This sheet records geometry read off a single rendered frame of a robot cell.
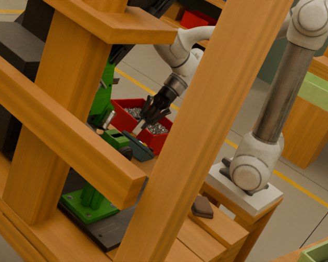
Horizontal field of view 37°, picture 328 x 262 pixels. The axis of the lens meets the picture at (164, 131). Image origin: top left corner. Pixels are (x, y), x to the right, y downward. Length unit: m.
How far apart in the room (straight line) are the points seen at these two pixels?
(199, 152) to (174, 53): 0.97
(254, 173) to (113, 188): 0.80
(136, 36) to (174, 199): 0.38
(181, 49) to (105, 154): 0.89
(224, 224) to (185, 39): 0.72
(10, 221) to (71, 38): 0.61
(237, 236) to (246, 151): 0.32
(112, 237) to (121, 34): 0.66
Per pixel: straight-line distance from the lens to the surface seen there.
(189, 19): 7.17
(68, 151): 1.20
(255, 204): 2.04
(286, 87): 1.78
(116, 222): 1.56
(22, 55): 1.59
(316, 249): 1.86
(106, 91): 1.75
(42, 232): 1.47
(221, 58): 0.96
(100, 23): 1.10
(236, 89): 0.97
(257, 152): 1.82
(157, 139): 2.15
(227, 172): 2.12
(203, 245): 1.67
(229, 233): 1.76
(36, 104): 1.26
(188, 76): 2.01
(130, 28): 1.12
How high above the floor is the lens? 1.83
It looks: 25 degrees down
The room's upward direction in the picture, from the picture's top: 23 degrees clockwise
